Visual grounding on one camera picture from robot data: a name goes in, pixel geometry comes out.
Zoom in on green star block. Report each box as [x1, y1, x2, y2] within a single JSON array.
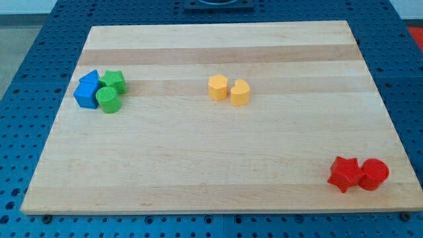
[[98, 70, 127, 95]]

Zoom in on red star block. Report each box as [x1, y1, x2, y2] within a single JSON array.
[[327, 156, 365, 193]]

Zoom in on yellow hexagon block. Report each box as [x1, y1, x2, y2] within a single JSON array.
[[208, 75, 229, 100]]

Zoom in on yellow heart block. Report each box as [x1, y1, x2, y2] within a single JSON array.
[[231, 79, 250, 106]]

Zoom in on wooden board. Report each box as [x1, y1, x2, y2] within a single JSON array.
[[21, 20, 422, 215]]

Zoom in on green cylinder block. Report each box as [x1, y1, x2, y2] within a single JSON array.
[[95, 87, 122, 114]]

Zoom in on blue triangle block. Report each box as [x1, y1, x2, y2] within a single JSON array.
[[79, 69, 99, 84]]

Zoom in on blue cube block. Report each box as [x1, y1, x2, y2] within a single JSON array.
[[73, 82, 100, 109]]

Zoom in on red cylinder block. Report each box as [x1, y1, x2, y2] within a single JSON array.
[[358, 158, 390, 191]]

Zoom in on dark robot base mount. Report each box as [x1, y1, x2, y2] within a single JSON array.
[[182, 0, 254, 12]]

